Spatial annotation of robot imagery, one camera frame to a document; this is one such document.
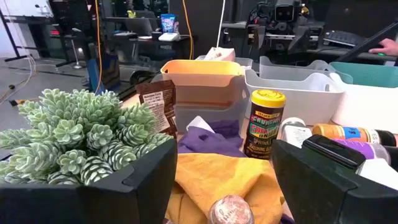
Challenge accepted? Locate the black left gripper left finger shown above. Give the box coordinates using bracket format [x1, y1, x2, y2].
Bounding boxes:
[0, 138, 178, 224]

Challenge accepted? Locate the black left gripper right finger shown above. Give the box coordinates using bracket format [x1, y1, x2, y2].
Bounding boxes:
[271, 139, 398, 224]

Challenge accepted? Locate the green black pepper tin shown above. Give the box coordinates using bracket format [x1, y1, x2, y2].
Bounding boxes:
[302, 134, 367, 171]

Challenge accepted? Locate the white-lid bagel sesame jar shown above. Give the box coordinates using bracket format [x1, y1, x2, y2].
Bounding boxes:
[277, 117, 313, 149]

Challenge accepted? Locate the yellow-lid chili onion jar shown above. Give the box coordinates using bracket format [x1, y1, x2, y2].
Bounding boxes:
[243, 89, 287, 160]

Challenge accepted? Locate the small cork-lid glass jar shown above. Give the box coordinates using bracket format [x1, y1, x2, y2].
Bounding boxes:
[207, 195, 255, 224]

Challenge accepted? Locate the brown spice packet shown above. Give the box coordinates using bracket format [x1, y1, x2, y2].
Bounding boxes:
[135, 80, 178, 138]

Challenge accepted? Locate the clear plastic bin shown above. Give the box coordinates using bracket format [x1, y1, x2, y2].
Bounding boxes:
[259, 55, 336, 81]

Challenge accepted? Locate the black keyboard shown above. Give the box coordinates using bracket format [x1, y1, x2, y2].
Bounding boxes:
[323, 29, 366, 47]

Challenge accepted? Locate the pink cloth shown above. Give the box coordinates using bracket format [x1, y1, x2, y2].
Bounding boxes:
[195, 46, 254, 71]

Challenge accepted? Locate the purple-label spice jar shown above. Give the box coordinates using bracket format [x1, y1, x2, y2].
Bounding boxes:
[332, 138, 392, 166]

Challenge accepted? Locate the orange-label spice jar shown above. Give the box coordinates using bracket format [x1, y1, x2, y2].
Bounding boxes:
[312, 123, 397, 147]

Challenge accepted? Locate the light grey plastic bin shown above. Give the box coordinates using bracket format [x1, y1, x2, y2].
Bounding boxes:
[244, 68, 345, 126]

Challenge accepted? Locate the green succulent plant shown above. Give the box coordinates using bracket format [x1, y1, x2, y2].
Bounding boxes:
[0, 88, 175, 187]

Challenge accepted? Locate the orange plastic bin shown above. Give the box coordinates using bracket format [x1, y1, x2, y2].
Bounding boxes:
[160, 59, 246, 105]

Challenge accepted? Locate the teal plastic bin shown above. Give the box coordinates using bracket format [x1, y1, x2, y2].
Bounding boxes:
[329, 61, 398, 88]

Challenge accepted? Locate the white plastic bin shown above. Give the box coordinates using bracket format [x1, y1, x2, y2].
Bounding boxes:
[328, 72, 398, 135]

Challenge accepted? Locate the person's hand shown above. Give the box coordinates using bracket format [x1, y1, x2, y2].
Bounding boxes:
[368, 38, 398, 57]

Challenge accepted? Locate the smoky translucent grey bin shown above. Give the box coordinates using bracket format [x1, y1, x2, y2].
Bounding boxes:
[151, 73, 251, 134]

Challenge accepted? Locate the yellow cloth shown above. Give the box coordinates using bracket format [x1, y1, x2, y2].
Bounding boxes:
[164, 152, 285, 224]

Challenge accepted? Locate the small white box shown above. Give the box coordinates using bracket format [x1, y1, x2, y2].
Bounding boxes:
[158, 32, 180, 42]

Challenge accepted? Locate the blue white snack bag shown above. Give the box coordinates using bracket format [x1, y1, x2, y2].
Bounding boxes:
[160, 13, 177, 34]

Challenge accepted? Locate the purple cloth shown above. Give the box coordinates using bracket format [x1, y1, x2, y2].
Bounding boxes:
[177, 115, 295, 224]

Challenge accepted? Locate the blue box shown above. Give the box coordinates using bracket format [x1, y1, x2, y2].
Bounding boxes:
[86, 54, 121, 95]

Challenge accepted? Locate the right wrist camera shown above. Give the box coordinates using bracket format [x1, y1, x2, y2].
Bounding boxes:
[274, 3, 295, 23]

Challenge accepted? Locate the white cable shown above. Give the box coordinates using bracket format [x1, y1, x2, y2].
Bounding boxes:
[216, 0, 226, 49]

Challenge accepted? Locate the yellow cable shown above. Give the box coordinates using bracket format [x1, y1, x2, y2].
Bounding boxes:
[182, 0, 195, 60]
[94, 0, 103, 94]

